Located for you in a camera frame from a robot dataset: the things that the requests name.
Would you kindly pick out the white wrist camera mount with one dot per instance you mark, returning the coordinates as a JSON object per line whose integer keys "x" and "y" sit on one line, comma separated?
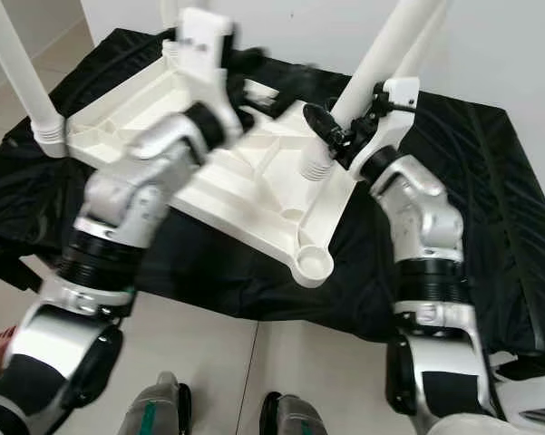
{"x": 399, "y": 104}
{"x": 209, "y": 41}

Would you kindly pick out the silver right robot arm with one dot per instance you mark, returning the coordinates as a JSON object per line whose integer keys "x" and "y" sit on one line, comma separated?
{"x": 426, "y": 217}

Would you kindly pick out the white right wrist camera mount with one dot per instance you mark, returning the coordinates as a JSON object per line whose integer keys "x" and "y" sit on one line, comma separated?
{"x": 399, "y": 104}

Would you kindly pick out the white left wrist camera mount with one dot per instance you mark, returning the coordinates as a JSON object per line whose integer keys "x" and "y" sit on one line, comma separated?
{"x": 209, "y": 41}

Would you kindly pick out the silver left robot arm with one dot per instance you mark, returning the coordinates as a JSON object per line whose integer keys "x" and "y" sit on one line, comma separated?
{"x": 145, "y": 172}

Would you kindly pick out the black cloth table cover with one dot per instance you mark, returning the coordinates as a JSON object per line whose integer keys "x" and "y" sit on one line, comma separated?
{"x": 490, "y": 227}

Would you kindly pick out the white plastic children table top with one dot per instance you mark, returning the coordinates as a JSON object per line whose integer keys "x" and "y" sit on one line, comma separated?
{"x": 263, "y": 199}

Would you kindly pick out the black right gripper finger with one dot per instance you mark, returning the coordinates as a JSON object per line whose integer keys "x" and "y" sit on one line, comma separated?
{"x": 325, "y": 120}

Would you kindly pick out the grey left robot leg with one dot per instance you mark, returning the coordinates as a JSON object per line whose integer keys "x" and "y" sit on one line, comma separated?
{"x": 154, "y": 410}

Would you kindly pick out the black metal table leg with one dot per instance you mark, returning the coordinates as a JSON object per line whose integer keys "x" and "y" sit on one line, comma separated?
{"x": 25, "y": 281}

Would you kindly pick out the white dome-shaped appliance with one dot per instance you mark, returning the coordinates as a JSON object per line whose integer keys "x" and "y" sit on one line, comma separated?
{"x": 530, "y": 399}

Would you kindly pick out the bare person foot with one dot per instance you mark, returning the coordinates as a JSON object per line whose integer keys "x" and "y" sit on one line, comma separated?
{"x": 2, "y": 349}

